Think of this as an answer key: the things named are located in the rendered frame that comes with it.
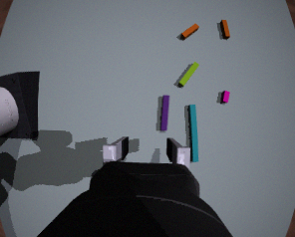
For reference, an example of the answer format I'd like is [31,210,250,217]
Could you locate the purple rod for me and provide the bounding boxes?
[160,95,169,130]

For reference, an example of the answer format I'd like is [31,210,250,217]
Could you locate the turquoise rod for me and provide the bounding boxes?
[188,105,198,162]

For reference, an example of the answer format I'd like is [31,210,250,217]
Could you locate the orange rectangular rod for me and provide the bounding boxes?
[180,23,199,40]
[220,20,230,39]

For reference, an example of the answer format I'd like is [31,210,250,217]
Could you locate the magenta rod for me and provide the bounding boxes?
[221,91,230,103]

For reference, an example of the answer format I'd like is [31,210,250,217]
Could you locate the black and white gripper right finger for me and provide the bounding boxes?
[166,138,190,169]

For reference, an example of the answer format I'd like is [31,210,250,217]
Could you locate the lime green rod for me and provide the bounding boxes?
[178,62,199,87]

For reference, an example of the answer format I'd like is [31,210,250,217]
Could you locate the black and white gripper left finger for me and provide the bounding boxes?
[103,136,129,166]

